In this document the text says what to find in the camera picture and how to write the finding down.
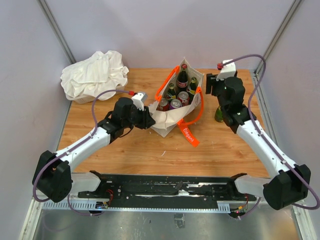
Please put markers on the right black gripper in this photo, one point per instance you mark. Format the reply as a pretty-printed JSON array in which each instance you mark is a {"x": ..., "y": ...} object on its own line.
[{"x": 212, "y": 83}]

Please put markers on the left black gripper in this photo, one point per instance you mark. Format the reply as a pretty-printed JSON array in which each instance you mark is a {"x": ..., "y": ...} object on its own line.
[{"x": 147, "y": 120}]

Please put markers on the green bottle gold foil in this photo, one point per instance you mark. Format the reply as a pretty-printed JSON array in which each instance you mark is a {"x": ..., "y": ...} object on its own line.
[{"x": 218, "y": 116}]

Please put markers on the canvas tote bag orange handles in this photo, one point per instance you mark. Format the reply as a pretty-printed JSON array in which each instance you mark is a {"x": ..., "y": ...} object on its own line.
[{"x": 165, "y": 121}]

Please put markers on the purple soda can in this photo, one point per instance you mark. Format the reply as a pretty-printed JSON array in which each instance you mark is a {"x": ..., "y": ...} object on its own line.
[{"x": 175, "y": 104}]

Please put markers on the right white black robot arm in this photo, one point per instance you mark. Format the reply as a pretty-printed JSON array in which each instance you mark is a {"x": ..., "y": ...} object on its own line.
[{"x": 287, "y": 182}]

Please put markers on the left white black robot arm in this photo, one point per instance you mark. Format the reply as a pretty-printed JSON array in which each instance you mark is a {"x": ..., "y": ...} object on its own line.
[{"x": 54, "y": 175}]

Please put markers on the green bottle right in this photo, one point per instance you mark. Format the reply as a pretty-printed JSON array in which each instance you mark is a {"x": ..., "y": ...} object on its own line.
[{"x": 191, "y": 88}]

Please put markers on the red cola can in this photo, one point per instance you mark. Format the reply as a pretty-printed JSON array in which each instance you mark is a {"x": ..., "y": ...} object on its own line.
[{"x": 184, "y": 98}]

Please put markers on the cola glass bottle red cap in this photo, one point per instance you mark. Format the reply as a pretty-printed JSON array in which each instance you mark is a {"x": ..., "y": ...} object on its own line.
[{"x": 182, "y": 79}]

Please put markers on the green bottle left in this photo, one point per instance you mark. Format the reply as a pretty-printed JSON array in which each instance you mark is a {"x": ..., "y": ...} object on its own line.
[{"x": 171, "y": 93}]

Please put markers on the white crumpled cloth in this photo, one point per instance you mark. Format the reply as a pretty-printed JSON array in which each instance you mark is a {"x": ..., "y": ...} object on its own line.
[{"x": 88, "y": 78}]

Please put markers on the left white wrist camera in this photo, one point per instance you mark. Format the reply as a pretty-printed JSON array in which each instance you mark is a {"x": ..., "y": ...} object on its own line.
[{"x": 137, "y": 100}]

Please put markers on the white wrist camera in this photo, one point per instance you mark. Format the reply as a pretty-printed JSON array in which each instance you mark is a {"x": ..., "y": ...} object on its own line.
[
  {"x": 227, "y": 69},
  {"x": 137, "y": 100}
]

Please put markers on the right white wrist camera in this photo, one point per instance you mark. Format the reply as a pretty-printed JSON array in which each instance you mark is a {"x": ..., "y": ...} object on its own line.
[{"x": 227, "y": 69}]

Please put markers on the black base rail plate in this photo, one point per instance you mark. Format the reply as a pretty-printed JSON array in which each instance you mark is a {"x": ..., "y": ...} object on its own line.
[{"x": 162, "y": 193}]

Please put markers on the right aluminium frame post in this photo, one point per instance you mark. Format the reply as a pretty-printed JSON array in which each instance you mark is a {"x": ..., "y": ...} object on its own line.
[{"x": 288, "y": 17}]

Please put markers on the aluminium frame post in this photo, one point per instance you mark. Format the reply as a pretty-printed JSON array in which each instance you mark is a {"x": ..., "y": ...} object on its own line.
[
  {"x": 288, "y": 17},
  {"x": 56, "y": 30}
]

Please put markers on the left aluminium frame post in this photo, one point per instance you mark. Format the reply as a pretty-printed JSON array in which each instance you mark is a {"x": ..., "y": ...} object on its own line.
[{"x": 56, "y": 30}]

